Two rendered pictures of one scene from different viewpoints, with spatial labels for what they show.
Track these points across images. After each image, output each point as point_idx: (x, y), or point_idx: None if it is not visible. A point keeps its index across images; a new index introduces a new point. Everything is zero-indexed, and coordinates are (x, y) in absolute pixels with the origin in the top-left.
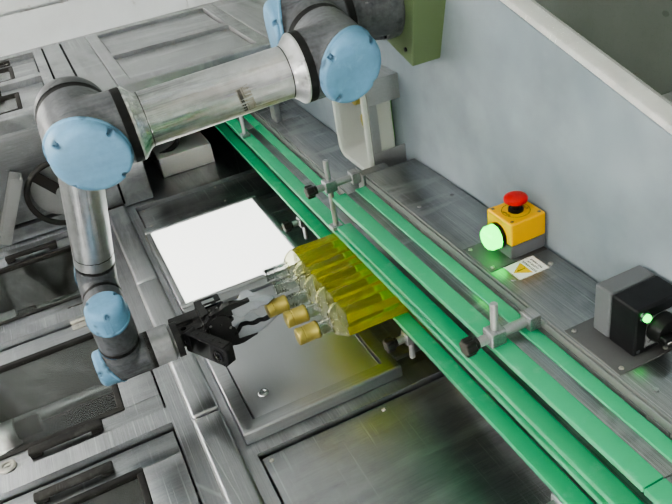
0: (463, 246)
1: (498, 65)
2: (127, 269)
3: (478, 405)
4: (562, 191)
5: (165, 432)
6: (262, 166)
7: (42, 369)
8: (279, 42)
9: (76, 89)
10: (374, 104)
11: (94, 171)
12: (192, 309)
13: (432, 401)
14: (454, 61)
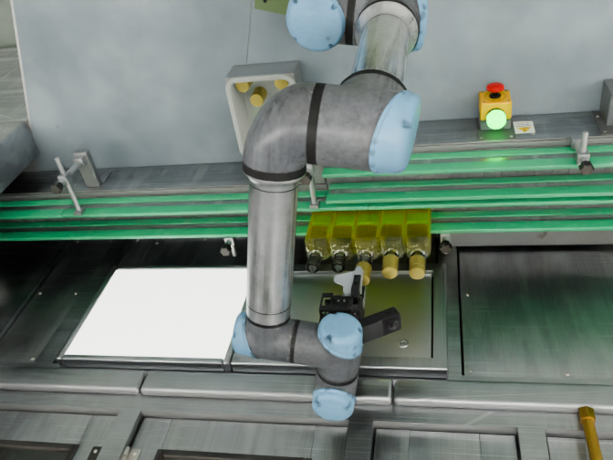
0: (473, 139)
1: (451, 1)
2: (89, 395)
3: (553, 227)
4: (524, 67)
5: (373, 434)
6: (116, 232)
7: None
8: (375, 12)
9: (336, 85)
10: None
11: (410, 146)
12: (241, 355)
13: (479, 270)
14: None
